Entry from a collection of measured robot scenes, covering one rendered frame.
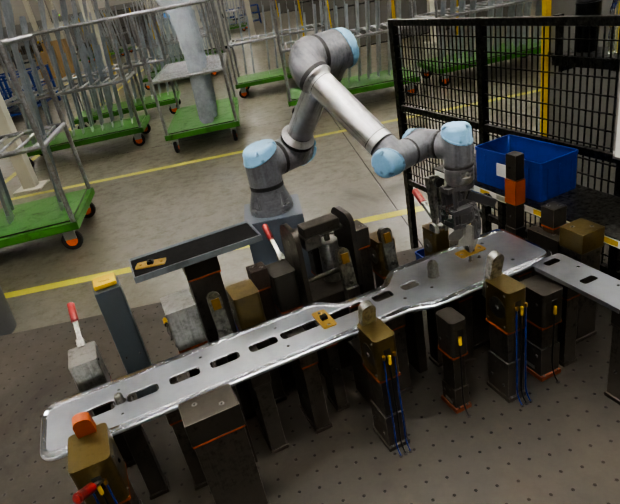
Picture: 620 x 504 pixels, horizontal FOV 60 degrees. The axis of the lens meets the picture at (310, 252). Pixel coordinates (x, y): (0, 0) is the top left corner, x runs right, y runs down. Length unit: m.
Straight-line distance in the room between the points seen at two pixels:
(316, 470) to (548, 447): 0.56
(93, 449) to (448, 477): 0.79
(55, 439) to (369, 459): 0.74
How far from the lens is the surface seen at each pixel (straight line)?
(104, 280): 1.58
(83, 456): 1.19
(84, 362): 1.45
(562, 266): 1.58
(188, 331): 1.44
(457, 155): 1.42
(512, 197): 1.84
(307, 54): 1.52
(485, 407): 1.57
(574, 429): 1.54
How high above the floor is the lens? 1.79
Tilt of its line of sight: 27 degrees down
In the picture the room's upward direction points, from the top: 11 degrees counter-clockwise
